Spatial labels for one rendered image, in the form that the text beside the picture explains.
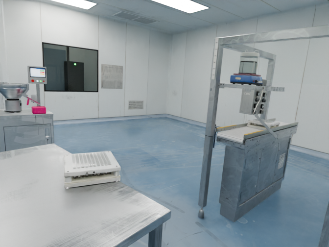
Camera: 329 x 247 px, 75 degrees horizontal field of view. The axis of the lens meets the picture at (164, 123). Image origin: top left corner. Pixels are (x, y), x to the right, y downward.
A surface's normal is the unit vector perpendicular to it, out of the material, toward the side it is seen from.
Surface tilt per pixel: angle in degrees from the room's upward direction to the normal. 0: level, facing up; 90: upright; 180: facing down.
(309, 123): 90
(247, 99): 90
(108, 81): 90
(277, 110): 90
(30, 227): 0
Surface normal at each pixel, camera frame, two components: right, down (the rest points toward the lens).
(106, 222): 0.06, -0.98
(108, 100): 0.62, 0.19
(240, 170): -0.74, 0.08
